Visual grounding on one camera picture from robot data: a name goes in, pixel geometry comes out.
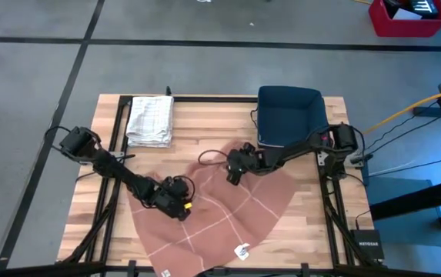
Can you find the white towel fine beige checks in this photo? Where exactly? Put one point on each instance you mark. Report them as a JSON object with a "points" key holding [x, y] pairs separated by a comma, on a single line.
{"points": [[151, 119]]}

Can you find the pink towel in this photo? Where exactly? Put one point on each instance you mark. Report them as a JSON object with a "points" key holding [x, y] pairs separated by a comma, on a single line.
{"points": [[220, 219]]}

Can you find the black table clamp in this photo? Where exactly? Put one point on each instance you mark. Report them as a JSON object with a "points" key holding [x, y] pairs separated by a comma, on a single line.
{"points": [[168, 91]]}

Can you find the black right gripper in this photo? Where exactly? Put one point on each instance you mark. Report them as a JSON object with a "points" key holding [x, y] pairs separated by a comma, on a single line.
{"points": [[249, 161]]}

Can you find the black electronic device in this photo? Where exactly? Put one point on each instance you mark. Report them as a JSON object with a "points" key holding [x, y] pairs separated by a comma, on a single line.
{"points": [[416, 5]]}

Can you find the black network switch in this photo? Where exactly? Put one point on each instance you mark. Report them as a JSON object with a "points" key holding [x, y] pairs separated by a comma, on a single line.
{"points": [[366, 244]]}

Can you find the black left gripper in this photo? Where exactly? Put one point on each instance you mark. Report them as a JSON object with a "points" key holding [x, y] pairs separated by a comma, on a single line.
{"points": [[172, 198]]}

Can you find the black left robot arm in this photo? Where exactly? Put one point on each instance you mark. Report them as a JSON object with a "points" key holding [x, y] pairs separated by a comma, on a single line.
{"points": [[108, 165]]}

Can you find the red plastic crate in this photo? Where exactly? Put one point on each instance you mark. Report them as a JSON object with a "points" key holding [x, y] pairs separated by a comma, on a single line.
{"points": [[408, 27]]}

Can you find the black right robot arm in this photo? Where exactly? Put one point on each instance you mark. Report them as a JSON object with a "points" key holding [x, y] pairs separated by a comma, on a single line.
{"points": [[312, 144]]}

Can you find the black metal station frame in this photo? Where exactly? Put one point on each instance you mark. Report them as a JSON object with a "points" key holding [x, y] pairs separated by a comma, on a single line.
{"points": [[212, 99]]}

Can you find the black metal beam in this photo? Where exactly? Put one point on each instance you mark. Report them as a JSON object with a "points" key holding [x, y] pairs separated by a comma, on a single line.
{"points": [[416, 198]]}

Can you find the navy blue fabric bin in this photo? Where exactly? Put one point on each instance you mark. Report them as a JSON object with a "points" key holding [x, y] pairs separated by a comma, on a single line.
{"points": [[289, 115]]}

